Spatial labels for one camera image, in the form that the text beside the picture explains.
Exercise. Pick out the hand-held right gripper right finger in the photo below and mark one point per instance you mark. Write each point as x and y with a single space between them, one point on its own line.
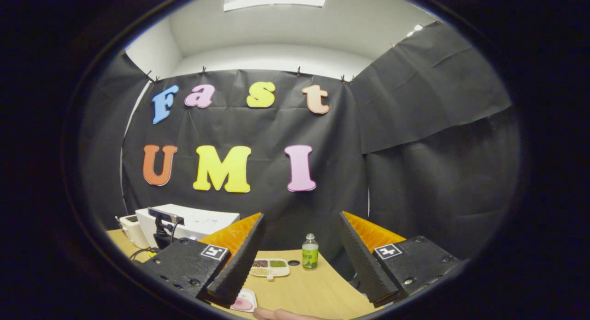
364 264

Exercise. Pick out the white toaster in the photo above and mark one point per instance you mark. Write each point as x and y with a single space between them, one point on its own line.
131 228

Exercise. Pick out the white microwave oven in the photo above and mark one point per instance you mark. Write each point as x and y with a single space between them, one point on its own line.
207 218

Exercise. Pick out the pink donut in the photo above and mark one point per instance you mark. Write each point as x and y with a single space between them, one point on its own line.
241 305

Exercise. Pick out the green drink bottle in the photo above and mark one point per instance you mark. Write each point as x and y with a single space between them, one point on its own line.
310 255

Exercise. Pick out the white square plate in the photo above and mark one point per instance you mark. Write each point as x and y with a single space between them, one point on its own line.
249 294

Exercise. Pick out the black backdrop cloth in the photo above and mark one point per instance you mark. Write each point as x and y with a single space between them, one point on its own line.
276 126

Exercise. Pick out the small ceiling light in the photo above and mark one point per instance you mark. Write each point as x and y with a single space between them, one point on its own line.
415 30

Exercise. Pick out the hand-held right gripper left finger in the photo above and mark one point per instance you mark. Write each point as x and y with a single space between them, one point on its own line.
239 269

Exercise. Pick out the divided white dish with beans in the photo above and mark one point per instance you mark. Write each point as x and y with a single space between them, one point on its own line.
269 269

